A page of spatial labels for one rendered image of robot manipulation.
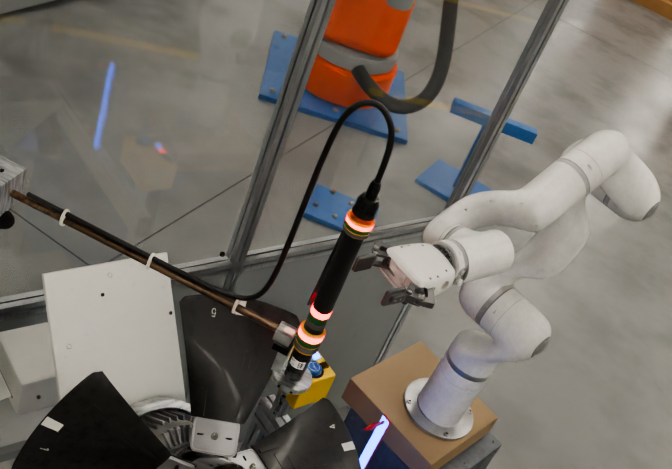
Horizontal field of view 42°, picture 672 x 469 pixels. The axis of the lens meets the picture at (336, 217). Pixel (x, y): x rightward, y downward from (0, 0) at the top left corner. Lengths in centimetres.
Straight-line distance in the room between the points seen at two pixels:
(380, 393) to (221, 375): 68
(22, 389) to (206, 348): 55
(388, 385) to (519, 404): 181
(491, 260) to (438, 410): 69
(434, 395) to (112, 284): 86
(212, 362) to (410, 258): 43
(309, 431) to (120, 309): 46
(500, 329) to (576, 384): 233
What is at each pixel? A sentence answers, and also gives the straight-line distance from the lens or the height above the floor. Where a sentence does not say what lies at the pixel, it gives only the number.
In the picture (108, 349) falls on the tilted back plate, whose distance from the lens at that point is 179.
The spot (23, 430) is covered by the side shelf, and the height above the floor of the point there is 86.
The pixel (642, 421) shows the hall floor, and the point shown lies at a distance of 438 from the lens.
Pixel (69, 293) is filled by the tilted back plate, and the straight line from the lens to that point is 175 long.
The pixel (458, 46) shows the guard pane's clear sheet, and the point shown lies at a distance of 244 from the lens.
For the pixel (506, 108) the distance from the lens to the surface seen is 275.
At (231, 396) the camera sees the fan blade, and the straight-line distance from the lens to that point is 166.
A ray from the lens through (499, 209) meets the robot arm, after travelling 169.
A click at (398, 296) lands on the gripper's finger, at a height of 167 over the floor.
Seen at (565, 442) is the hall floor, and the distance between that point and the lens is 401.
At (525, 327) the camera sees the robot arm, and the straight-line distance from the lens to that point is 199.
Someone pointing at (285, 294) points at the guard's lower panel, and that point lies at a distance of 268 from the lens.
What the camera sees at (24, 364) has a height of 97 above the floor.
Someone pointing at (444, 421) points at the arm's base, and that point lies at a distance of 223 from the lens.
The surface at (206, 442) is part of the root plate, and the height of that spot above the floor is 124.
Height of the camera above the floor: 253
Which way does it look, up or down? 34 degrees down
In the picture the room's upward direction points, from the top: 22 degrees clockwise
